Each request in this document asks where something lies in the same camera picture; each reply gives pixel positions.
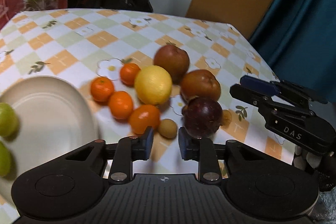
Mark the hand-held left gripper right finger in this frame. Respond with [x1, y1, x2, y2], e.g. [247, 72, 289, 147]
[178, 127, 271, 185]

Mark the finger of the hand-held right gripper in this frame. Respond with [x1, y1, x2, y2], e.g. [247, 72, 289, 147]
[240, 75, 328, 104]
[229, 84, 315, 116]

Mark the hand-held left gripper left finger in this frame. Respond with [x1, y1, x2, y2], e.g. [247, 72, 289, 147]
[62, 127, 154, 184]

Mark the orange tangerine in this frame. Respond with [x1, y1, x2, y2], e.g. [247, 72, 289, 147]
[91, 77, 115, 102]
[120, 63, 141, 86]
[129, 105, 161, 135]
[108, 91, 134, 120]

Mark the dark purple mangosteen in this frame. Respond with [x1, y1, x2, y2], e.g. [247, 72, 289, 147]
[182, 97, 223, 138]

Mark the red-brown apple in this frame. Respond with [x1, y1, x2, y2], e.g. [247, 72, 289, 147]
[180, 70, 221, 104]
[154, 45, 190, 83]

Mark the yellow lemon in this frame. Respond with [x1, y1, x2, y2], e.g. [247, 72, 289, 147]
[134, 65, 173, 105]

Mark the white oval plate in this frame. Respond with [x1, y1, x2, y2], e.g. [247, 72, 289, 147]
[0, 76, 100, 215]

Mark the person's right hand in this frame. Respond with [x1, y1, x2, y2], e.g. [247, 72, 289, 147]
[292, 146, 336, 191]

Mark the teal curtain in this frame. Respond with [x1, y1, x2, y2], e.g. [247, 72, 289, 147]
[248, 0, 336, 104]

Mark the checkered floral tablecloth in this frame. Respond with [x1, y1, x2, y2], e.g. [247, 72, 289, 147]
[0, 8, 296, 224]

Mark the green round fruit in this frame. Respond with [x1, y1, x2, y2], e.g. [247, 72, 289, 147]
[0, 103, 20, 138]
[0, 140, 12, 177]

